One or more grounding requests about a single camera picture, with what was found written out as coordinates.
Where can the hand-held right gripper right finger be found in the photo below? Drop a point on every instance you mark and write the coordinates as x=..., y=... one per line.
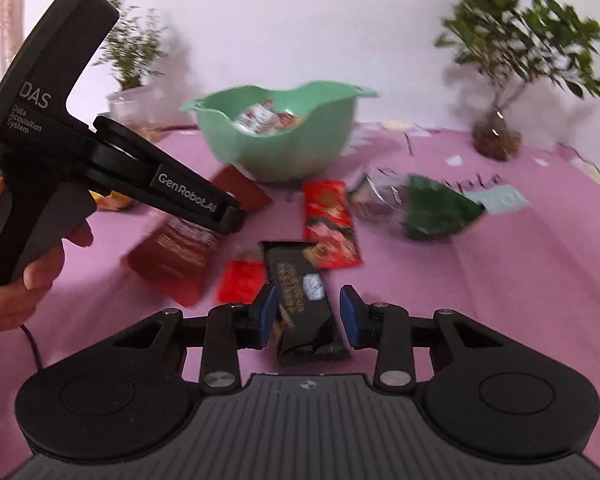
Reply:
x=349, y=317

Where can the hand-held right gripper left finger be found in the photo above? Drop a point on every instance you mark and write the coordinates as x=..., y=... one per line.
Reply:
x=267, y=317

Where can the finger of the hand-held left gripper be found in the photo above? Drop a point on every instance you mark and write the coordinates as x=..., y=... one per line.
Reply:
x=227, y=220

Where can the black snack packet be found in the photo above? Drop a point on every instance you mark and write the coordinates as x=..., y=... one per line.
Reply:
x=300, y=280

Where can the green plastic bowl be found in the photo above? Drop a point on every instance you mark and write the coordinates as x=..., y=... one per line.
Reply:
x=280, y=155

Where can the red white snack packet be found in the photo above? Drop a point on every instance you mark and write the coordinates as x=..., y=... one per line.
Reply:
x=255, y=117

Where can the person's left hand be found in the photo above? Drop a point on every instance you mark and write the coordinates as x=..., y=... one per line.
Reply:
x=25, y=295

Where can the small bright red packet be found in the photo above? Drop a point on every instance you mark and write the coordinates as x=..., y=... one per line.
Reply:
x=242, y=280

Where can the dark red snack packet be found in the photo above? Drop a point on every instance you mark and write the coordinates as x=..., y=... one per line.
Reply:
x=175, y=260

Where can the yellow snack bag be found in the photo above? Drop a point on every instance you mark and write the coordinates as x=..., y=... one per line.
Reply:
x=115, y=202

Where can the red illustrated snack packet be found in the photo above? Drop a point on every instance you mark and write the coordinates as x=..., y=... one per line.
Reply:
x=330, y=220

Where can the feathery plant in clear jar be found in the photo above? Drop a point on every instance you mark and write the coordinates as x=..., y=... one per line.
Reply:
x=135, y=105

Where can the green clear snack bag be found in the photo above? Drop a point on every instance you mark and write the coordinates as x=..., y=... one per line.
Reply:
x=435, y=210

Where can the pink printed tablecloth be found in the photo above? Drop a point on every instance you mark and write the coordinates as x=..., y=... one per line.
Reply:
x=480, y=270

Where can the leafy plant in glass vase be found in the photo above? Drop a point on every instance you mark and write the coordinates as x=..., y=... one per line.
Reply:
x=497, y=142

